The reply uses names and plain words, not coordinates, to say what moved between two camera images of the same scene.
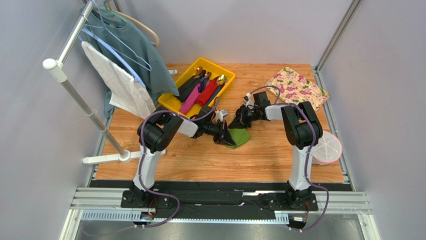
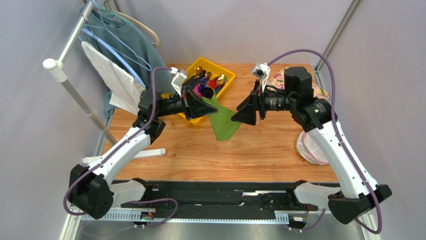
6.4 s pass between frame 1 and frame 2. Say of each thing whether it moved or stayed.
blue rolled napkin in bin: stayed
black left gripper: moved
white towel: stayed
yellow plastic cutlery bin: stayed
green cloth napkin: moved
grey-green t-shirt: stayed
